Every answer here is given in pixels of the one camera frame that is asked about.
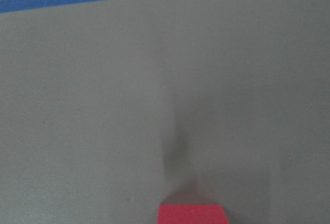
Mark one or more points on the red block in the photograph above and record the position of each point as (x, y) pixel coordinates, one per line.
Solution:
(191, 214)

